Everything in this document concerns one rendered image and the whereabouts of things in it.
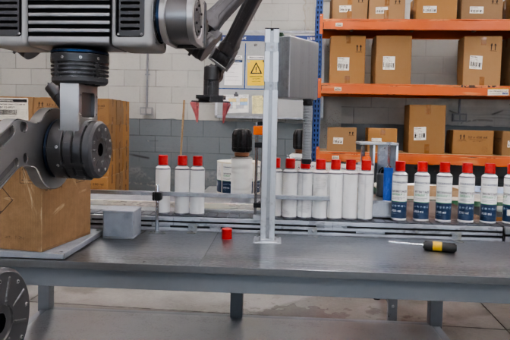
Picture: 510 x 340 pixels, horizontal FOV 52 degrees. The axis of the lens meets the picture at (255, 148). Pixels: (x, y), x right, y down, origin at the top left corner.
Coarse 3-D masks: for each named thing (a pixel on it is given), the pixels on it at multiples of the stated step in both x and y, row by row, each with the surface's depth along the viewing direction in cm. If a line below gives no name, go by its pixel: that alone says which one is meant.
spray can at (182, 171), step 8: (184, 160) 180; (176, 168) 179; (184, 168) 179; (176, 176) 179; (184, 176) 179; (176, 184) 179; (184, 184) 179; (176, 200) 180; (184, 200) 179; (176, 208) 180; (184, 208) 180
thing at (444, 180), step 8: (440, 168) 176; (448, 168) 175; (440, 176) 175; (448, 176) 174; (440, 184) 175; (448, 184) 174; (440, 192) 175; (448, 192) 174; (440, 200) 175; (448, 200) 174; (440, 208) 175; (448, 208) 175; (440, 216) 175; (448, 216) 175
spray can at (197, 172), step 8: (200, 160) 179; (192, 168) 179; (200, 168) 179; (192, 176) 179; (200, 176) 179; (192, 184) 179; (200, 184) 179; (200, 192) 179; (192, 200) 179; (200, 200) 179; (192, 208) 179; (200, 208) 179
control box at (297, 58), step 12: (288, 36) 159; (288, 48) 159; (300, 48) 163; (312, 48) 169; (288, 60) 159; (300, 60) 164; (312, 60) 169; (288, 72) 160; (300, 72) 164; (312, 72) 170; (288, 84) 160; (300, 84) 164; (312, 84) 170; (288, 96) 160; (300, 96) 165; (312, 96) 170
